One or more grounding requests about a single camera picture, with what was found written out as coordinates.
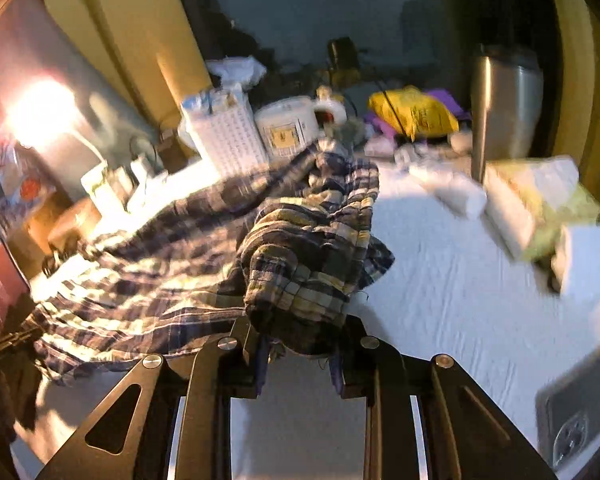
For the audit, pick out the white lattice box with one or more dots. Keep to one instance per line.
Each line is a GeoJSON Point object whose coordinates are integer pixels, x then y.
{"type": "Point", "coordinates": [222, 132]}

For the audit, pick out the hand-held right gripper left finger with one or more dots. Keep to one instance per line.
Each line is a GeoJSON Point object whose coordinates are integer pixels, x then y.
{"type": "Point", "coordinates": [259, 360]}

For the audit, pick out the white tape roll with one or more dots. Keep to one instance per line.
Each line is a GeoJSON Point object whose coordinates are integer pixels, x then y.
{"type": "Point", "coordinates": [330, 107]}

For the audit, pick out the plaid flannel shirt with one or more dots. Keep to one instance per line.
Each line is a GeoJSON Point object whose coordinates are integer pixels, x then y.
{"type": "Point", "coordinates": [190, 255]}

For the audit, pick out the yellow plastic bag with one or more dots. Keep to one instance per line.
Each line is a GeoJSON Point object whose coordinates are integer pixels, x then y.
{"type": "Point", "coordinates": [412, 112]}

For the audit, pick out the white bed sheet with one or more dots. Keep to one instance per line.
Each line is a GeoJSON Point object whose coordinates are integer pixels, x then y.
{"type": "Point", "coordinates": [445, 280]}

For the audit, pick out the white round container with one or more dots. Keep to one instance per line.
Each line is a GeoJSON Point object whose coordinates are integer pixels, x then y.
{"type": "Point", "coordinates": [286, 127]}

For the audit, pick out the white crumpled bag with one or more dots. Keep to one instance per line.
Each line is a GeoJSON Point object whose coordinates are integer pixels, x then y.
{"type": "Point", "coordinates": [235, 71]}

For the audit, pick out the green and white package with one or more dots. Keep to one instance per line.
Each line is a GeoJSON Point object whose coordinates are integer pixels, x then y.
{"type": "Point", "coordinates": [535, 200]}

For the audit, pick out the clear plastic bag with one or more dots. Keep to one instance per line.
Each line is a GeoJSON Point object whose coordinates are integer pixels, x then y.
{"type": "Point", "coordinates": [20, 170]}

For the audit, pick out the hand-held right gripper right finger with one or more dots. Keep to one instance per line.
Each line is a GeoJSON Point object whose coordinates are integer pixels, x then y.
{"type": "Point", "coordinates": [338, 367]}

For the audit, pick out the stainless steel tumbler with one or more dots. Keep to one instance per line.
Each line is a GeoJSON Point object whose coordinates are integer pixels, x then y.
{"type": "Point", "coordinates": [505, 105]}

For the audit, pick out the white small box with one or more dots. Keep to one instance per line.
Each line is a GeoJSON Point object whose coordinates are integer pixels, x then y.
{"type": "Point", "coordinates": [100, 187]}

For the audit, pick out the white folded cloth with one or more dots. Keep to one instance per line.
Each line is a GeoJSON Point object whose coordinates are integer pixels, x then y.
{"type": "Point", "coordinates": [452, 190]}

